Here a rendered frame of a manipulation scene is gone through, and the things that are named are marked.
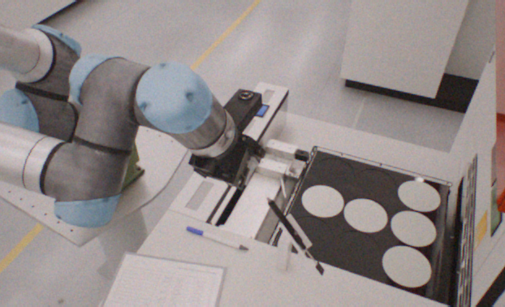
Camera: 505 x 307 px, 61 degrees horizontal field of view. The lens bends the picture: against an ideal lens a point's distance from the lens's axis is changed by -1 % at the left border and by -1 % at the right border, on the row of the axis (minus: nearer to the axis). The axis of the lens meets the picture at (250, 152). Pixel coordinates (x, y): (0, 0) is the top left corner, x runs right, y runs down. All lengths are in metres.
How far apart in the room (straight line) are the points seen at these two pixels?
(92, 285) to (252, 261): 1.27
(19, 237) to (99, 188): 1.82
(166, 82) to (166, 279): 0.47
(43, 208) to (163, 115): 0.83
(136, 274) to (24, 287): 1.34
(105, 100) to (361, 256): 0.65
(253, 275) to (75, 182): 0.42
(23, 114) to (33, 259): 1.31
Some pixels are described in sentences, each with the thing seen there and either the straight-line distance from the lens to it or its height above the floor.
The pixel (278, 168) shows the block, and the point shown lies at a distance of 1.12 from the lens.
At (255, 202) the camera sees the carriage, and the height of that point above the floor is 0.88.
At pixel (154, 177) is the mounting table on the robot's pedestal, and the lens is 1.25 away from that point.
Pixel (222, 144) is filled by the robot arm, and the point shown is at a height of 1.32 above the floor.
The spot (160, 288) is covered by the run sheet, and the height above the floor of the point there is 0.97.
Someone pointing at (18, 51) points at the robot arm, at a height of 1.28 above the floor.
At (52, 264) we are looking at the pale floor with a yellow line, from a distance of 2.21.
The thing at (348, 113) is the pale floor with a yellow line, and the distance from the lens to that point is 2.86.
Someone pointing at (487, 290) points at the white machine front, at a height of 1.05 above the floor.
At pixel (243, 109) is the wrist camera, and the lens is 0.67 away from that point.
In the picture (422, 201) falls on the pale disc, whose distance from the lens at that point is 1.14.
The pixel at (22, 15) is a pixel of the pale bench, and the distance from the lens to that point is 4.00.
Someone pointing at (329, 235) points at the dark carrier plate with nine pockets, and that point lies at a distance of 1.01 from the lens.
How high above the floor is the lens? 1.70
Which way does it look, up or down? 43 degrees down
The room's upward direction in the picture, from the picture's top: straight up
